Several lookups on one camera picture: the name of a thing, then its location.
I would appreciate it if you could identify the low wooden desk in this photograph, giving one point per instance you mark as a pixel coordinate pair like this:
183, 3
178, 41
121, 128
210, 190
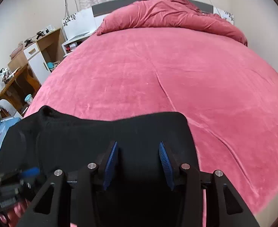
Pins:
13, 78

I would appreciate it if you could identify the black tool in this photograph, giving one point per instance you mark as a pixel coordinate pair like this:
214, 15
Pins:
40, 34
29, 41

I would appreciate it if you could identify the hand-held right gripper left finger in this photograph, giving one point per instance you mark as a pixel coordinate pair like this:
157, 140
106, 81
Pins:
110, 165

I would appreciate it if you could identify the black embroidered pants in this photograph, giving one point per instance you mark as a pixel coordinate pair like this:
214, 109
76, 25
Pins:
139, 132

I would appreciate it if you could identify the bed with pink sheet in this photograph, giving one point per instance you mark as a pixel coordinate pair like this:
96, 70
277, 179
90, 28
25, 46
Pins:
153, 75

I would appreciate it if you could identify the white grey flower print nightstand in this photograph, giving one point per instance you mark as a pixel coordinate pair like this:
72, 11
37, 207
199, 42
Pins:
82, 21
226, 14

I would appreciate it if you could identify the pink folded cloth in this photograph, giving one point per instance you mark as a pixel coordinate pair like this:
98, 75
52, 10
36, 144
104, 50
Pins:
17, 49

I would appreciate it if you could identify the wooden cabinet with white door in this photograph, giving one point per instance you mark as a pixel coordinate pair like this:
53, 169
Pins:
38, 63

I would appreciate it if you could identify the grey tablet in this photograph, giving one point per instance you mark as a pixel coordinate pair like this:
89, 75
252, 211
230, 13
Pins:
82, 35

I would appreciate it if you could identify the teal lidded pot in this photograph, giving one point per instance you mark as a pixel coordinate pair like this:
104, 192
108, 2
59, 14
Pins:
29, 99

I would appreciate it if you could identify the grey and white headboard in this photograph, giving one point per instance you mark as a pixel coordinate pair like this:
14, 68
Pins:
101, 8

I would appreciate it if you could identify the teal container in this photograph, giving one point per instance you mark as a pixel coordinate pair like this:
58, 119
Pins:
50, 66

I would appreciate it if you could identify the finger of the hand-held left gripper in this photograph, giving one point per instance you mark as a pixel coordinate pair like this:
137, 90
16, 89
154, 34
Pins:
30, 171

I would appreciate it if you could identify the pink duvet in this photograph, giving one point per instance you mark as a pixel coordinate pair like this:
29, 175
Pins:
165, 16

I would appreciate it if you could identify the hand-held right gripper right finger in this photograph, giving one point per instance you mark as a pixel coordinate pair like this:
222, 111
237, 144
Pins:
166, 165

